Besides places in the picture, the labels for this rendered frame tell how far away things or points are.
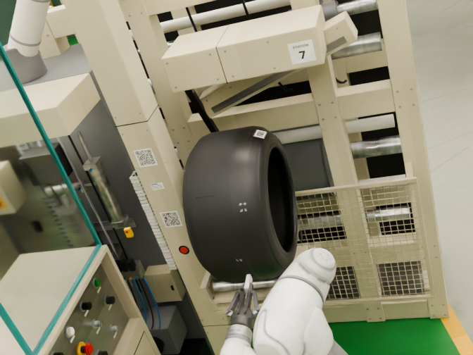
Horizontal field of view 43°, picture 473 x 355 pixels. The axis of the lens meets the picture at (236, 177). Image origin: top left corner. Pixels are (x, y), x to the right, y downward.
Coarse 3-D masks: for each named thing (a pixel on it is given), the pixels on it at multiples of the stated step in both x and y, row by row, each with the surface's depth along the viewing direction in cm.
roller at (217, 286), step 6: (216, 282) 245; (222, 282) 244; (228, 282) 243; (234, 282) 242; (240, 282) 242; (252, 282) 240; (258, 282) 239; (264, 282) 238; (270, 282) 237; (216, 288) 245; (222, 288) 244; (228, 288) 243; (234, 288) 243; (240, 288) 242; (258, 288) 240
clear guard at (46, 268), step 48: (0, 48) 188; (0, 96) 185; (0, 144) 182; (48, 144) 205; (0, 192) 179; (48, 192) 201; (0, 240) 177; (48, 240) 198; (96, 240) 226; (0, 288) 174; (48, 288) 195; (48, 336) 191
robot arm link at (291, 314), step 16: (272, 288) 149; (288, 288) 145; (304, 288) 145; (272, 304) 142; (288, 304) 141; (304, 304) 142; (320, 304) 147; (256, 320) 143; (272, 320) 138; (288, 320) 138; (304, 320) 140; (320, 320) 143; (256, 336) 140; (272, 336) 136; (288, 336) 136; (304, 336) 138; (320, 336) 141; (256, 352) 140; (272, 352) 137; (288, 352) 136; (304, 352) 139; (320, 352) 141; (336, 352) 145
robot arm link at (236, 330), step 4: (236, 324) 203; (228, 328) 203; (232, 328) 202; (236, 328) 201; (240, 328) 201; (244, 328) 201; (248, 328) 202; (228, 332) 202; (232, 332) 200; (236, 332) 200; (240, 332) 200; (244, 332) 200; (248, 332) 201; (228, 336) 200; (232, 336) 199; (236, 336) 199; (240, 336) 199; (244, 336) 199; (248, 336) 201; (248, 340) 200
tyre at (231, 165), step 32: (256, 128) 228; (192, 160) 221; (224, 160) 215; (256, 160) 214; (192, 192) 214; (224, 192) 210; (256, 192) 209; (288, 192) 254; (192, 224) 215; (224, 224) 210; (256, 224) 209; (288, 224) 258; (224, 256) 216; (256, 256) 213; (288, 256) 230
